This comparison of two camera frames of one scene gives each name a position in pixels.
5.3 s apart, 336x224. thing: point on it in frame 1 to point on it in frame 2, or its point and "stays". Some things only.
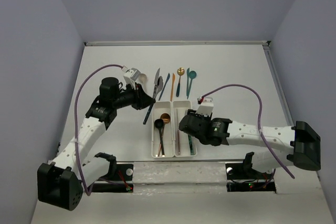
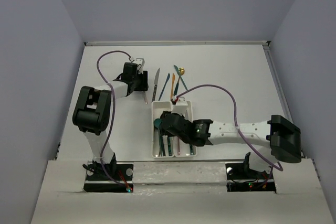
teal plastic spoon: [192, 74] to [157, 124]
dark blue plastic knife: [168, 78] stays
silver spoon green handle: [160, 84] to [169, 147]
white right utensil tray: [185, 145] stays
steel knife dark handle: [156, 82] stays
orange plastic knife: [173, 81] stays
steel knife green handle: [191, 145] stays
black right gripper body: [192, 113] to [165, 113]
